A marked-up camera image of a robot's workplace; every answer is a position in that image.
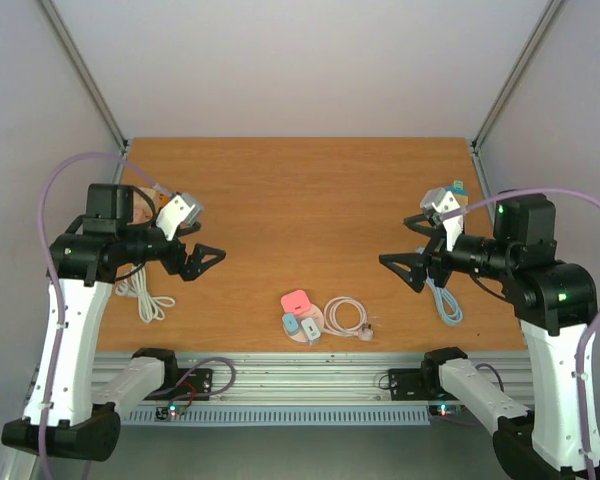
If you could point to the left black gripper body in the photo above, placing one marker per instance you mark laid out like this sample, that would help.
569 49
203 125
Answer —
173 262

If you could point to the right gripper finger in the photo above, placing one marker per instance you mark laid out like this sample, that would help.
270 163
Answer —
409 267
423 225

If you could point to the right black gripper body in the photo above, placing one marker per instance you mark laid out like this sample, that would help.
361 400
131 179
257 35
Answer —
431 259

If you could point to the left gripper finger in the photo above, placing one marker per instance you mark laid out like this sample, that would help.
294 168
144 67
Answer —
201 259
185 229

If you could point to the beige cube dragon adapter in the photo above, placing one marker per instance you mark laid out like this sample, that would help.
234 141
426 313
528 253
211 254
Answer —
141 207

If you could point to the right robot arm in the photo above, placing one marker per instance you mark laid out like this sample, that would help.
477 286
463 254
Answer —
558 310

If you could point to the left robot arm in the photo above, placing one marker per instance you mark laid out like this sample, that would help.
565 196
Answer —
64 417

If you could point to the yellow cube socket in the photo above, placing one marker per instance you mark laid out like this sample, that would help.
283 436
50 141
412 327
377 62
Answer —
462 199

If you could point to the teal plug on yellow socket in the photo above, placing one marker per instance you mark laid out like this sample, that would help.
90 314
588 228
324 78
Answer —
457 188

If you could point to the round pink socket base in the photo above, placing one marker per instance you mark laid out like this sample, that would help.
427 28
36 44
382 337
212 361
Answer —
316 313

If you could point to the coral pink plug adapter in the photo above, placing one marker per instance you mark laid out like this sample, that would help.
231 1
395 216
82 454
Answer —
296 302

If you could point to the blue plug adapter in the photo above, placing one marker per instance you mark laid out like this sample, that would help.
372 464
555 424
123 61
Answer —
290 324

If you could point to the white grey plug adapter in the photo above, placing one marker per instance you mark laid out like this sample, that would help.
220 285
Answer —
311 331

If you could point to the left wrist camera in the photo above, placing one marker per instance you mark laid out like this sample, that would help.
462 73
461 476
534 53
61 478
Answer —
182 208

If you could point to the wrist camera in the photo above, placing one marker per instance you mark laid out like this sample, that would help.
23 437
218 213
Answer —
182 208
435 204

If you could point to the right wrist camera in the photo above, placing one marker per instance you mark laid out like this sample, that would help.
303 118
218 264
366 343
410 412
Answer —
435 204

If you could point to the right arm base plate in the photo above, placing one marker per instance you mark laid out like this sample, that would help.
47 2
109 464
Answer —
407 385

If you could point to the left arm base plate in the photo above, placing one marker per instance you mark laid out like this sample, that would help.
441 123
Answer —
200 381

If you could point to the grey slotted cable duct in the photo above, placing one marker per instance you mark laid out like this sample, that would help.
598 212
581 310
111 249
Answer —
280 416

